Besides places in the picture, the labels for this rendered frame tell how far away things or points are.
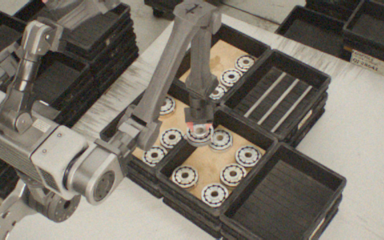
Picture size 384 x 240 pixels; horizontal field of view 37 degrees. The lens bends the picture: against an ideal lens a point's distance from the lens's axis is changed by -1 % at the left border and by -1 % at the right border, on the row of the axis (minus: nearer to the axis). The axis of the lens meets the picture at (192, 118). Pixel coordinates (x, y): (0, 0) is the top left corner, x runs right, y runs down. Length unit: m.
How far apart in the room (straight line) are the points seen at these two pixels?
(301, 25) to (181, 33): 2.15
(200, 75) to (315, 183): 0.69
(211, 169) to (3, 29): 1.79
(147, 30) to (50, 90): 1.04
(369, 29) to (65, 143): 2.18
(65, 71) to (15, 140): 1.79
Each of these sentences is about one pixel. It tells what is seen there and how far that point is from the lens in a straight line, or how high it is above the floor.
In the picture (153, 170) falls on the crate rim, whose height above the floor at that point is 0.93.
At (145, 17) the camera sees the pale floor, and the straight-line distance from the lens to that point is 4.14.
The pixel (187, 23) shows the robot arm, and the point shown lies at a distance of 1.53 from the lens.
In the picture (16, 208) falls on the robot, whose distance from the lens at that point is 1.92.
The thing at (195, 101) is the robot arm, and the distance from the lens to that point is 1.96.
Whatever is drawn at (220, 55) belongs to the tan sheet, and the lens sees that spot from 2.65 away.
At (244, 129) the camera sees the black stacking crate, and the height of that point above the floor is 0.89.
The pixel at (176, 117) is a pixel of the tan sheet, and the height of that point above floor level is 0.83.
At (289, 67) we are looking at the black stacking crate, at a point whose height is 0.87.
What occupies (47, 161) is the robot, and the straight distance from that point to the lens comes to 1.53.
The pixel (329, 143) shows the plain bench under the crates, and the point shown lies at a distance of 2.52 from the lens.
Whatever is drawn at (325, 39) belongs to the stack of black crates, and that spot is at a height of 0.27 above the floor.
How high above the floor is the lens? 2.73
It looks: 52 degrees down
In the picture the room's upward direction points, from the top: 7 degrees counter-clockwise
